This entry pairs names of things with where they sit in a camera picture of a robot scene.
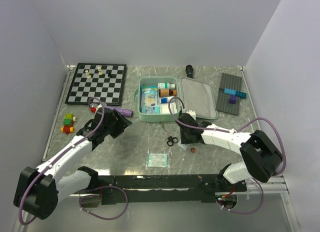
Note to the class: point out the purple lego brick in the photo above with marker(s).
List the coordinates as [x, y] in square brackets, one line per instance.
[232, 99]

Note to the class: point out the small black scissors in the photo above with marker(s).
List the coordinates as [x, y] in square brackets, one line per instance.
[171, 140]

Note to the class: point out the grey lego baseplate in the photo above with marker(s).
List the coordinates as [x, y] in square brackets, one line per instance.
[232, 82]

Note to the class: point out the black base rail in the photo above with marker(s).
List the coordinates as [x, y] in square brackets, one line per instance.
[162, 188]

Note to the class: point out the cream chess piece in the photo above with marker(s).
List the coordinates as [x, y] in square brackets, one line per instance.
[100, 72]

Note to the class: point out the blue cotton swab pack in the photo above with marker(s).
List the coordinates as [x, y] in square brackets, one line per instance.
[149, 90]

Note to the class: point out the white green medicine bottle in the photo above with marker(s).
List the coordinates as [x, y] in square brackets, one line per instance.
[165, 85]

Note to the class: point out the white gauze packet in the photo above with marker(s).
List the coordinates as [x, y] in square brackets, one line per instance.
[164, 108]

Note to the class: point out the black white chessboard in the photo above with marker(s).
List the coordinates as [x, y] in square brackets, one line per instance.
[109, 90]

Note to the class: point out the copper coin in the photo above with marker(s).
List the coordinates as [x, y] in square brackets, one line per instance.
[193, 149]

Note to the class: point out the white blue bandage roll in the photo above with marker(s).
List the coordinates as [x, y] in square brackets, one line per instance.
[165, 100]

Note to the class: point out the purple glitter microphone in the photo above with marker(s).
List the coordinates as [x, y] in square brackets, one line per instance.
[124, 112]

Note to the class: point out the brown orange-cap bottle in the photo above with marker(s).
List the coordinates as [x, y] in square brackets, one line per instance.
[167, 92]

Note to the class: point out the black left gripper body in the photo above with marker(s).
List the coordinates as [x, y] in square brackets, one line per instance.
[107, 129]

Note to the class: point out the blue lego bricks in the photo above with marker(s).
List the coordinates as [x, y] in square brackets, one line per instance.
[237, 93]

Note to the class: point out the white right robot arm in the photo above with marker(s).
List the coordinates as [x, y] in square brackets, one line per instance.
[260, 156]

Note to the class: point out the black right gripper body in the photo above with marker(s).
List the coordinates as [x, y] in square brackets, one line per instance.
[185, 138]

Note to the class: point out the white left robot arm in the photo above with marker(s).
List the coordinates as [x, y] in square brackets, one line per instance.
[40, 189]

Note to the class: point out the teal plaster packet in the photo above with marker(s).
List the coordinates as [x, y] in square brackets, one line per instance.
[159, 160]

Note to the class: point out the clear alcohol pad packets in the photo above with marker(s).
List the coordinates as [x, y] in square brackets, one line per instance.
[149, 104]

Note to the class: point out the cream chess pawn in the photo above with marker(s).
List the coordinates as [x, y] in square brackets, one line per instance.
[88, 75]

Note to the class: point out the mint green medicine case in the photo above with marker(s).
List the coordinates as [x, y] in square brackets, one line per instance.
[192, 96]

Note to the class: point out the green lego block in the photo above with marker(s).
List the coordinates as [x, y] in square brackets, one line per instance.
[68, 119]

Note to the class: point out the red yellow toy car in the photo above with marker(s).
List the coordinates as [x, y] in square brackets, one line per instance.
[67, 129]

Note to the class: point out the black flashlight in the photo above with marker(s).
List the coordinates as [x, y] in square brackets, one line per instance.
[189, 71]

